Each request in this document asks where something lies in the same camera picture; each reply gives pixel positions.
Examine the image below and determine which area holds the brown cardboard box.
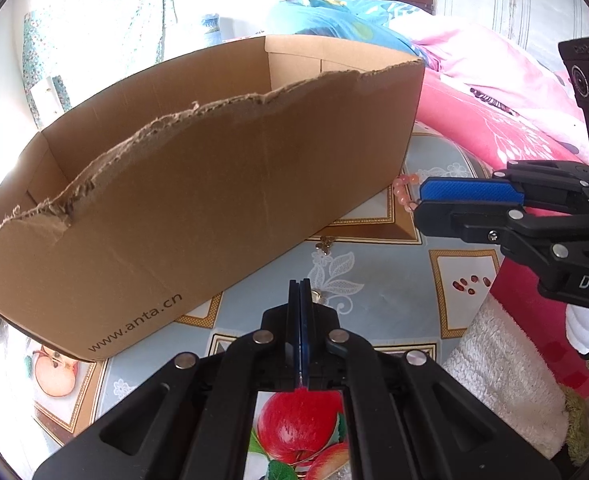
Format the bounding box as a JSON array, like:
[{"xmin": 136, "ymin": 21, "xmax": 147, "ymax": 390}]
[{"xmin": 0, "ymin": 35, "xmax": 424, "ymax": 361}]

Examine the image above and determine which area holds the blue patterned quilt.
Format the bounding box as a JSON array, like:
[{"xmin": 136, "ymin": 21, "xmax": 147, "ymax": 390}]
[{"xmin": 266, "ymin": 0, "xmax": 430, "ymax": 66}]

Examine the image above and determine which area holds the white gloved right hand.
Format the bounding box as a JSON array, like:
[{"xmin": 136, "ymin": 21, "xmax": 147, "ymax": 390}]
[{"xmin": 566, "ymin": 304, "xmax": 589, "ymax": 359}]

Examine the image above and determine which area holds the pink blanket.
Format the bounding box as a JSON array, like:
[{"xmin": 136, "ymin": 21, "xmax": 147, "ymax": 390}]
[{"xmin": 389, "ymin": 11, "xmax": 589, "ymax": 398}]

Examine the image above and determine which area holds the white fluffy towel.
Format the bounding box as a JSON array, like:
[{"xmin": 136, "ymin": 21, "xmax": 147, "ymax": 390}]
[{"xmin": 443, "ymin": 296, "xmax": 569, "ymax": 458}]

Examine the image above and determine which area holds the small gold butterfly charm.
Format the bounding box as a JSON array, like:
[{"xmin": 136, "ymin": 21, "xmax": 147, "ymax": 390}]
[{"xmin": 315, "ymin": 236, "xmax": 336, "ymax": 255}]

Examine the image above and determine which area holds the floral teal curtain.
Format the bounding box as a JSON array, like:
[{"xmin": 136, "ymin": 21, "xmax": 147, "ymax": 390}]
[{"xmin": 20, "ymin": 0, "xmax": 177, "ymax": 129}]

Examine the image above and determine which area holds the white wardrobe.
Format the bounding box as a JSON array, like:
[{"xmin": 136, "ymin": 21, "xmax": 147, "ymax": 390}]
[{"xmin": 435, "ymin": 0, "xmax": 589, "ymax": 55}]

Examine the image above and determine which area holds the fruit patterned tablecloth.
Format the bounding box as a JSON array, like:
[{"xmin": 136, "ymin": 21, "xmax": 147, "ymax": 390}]
[{"xmin": 23, "ymin": 123, "xmax": 506, "ymax": 480}]

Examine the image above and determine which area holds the blue water bottle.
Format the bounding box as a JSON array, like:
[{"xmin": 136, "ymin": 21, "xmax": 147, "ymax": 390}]
[{"xmin": 201, "ymin": 14, "xmax": 222, "ymax": 47}]

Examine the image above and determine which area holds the pink bead bracelet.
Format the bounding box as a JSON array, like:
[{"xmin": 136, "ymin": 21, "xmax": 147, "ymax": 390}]
[{"xmin": 391, "ymin": 171, "xmax": 422, "ymax": 213}]

